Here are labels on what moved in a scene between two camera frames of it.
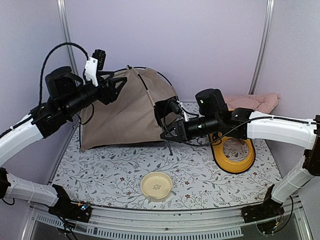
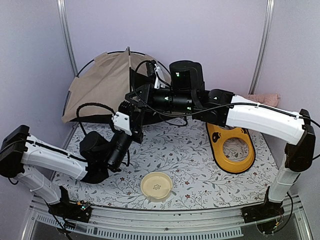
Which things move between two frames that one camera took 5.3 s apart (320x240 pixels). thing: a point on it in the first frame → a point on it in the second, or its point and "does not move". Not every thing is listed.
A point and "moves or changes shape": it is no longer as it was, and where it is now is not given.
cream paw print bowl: x=156 y=186 does not move
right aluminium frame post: x=269 y=16 does not move
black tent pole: x=156 y=112 → x=130 y=68
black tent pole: x=129 y=67 → x=91 y=61
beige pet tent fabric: x=131 y=116 moves or changes shape
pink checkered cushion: x=265 y=102 does not move
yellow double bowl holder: x=232 y=166 does not move
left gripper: x=106 y=97 → x=137 y=128
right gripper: x=182 y=133 → x=144 y=90
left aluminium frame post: x=64 y=15 does not move
